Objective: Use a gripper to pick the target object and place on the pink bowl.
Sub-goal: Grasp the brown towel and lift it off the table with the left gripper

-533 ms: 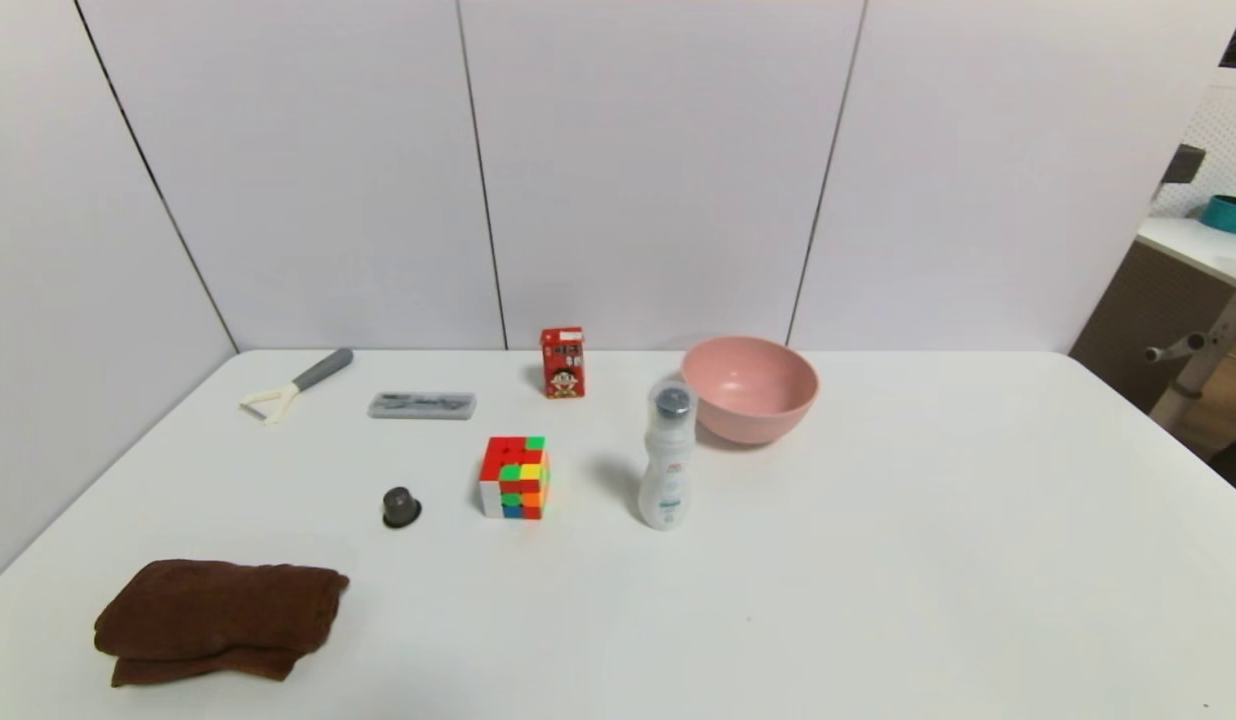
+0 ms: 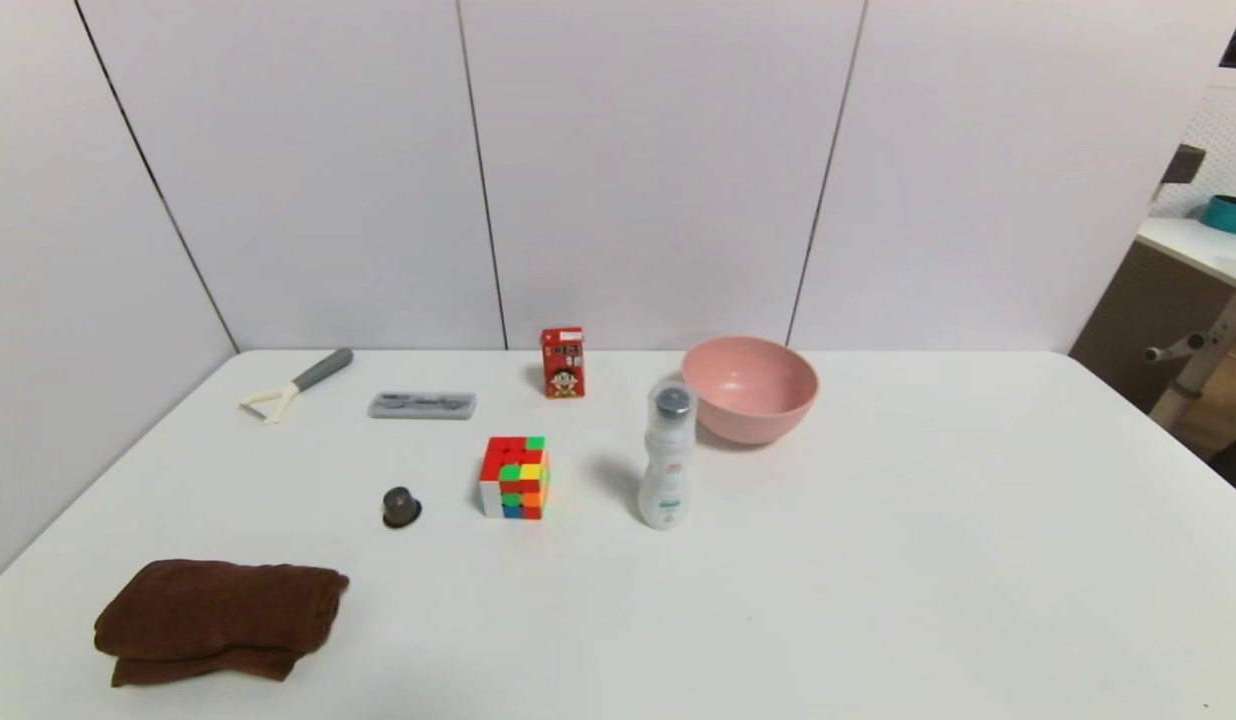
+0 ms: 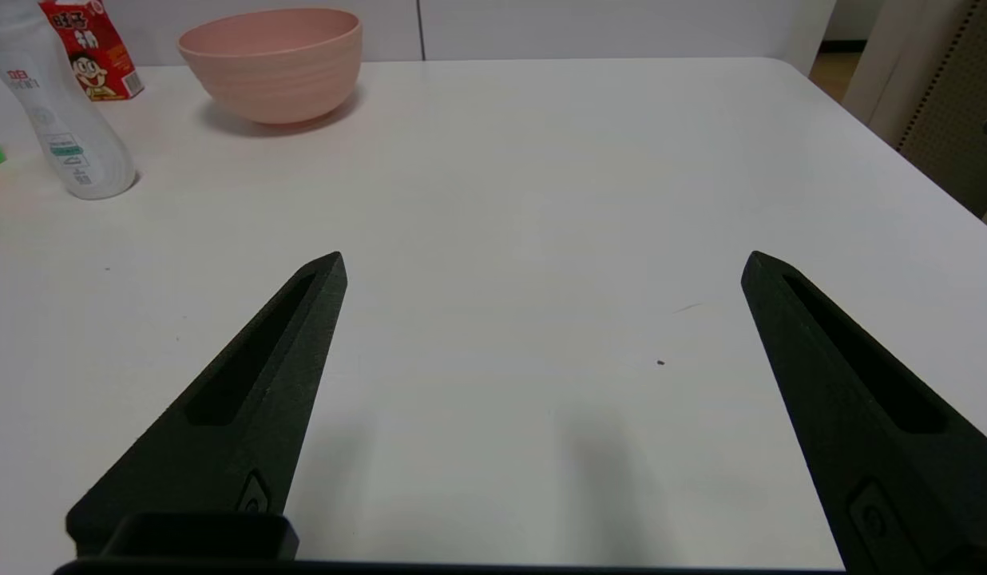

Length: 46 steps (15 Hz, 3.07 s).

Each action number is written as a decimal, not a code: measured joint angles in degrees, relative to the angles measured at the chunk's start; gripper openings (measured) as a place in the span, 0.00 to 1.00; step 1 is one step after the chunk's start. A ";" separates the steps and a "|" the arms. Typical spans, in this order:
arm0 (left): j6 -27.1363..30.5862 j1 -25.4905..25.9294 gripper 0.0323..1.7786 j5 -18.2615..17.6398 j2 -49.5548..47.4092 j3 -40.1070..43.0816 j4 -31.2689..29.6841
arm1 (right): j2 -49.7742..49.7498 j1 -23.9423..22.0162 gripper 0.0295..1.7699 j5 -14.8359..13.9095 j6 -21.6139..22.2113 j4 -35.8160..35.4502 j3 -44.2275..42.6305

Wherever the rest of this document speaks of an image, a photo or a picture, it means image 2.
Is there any brown towel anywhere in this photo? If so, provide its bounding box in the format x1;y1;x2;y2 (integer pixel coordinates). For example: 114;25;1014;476
94;559;351;688

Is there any pink bowl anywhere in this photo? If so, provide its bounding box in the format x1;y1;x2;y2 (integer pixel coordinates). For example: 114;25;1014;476
680;335;821;446

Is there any red cartoon milk carton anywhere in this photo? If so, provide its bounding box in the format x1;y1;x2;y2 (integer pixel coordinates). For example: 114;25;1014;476
540;326;587;399

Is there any white bottle clear cap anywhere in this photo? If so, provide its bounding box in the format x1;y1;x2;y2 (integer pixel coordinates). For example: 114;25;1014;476
638;378;699;531

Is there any multicolour puzzle cube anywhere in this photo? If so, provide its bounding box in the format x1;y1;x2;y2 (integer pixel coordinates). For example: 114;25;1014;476
478;435;552;521

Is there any grey flat plastic case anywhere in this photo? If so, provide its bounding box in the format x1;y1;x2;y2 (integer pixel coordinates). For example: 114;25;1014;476
368;392;477;420

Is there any brown perforated panel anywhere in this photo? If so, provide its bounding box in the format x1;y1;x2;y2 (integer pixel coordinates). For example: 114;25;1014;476
1068;240;1234;413

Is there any grey desk leg with crank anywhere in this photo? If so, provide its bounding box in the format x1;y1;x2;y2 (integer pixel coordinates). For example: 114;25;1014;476
1143;290;1236;431

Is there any white desk top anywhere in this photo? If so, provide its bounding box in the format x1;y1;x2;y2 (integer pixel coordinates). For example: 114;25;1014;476
1136;216;1236;297

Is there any dark grey box on pegboard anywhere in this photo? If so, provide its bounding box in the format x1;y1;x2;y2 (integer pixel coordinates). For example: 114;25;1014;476
1161;144;1207;186

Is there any white pegboard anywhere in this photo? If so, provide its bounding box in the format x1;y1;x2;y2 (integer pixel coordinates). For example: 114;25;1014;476
1150;68;1236;219

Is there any grey handled white peeler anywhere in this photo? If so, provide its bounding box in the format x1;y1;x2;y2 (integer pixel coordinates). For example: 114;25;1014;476
240;348;355;425

